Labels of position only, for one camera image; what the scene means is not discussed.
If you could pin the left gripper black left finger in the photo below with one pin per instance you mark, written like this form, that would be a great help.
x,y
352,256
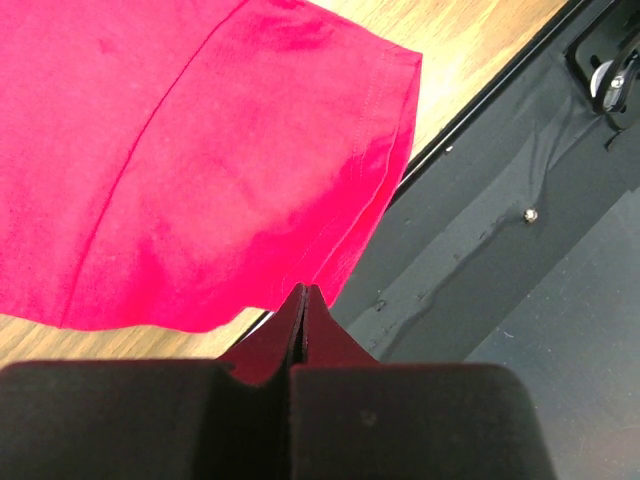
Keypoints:
x,y
154,419

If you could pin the crimson red t shirt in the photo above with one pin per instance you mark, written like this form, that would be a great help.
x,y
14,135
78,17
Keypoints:
x,y
172,163

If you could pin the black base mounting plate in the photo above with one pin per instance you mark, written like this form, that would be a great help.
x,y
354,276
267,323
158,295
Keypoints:
x,y
514,241

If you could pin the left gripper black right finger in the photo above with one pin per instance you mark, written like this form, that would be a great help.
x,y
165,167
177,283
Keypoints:
x,y
352,417

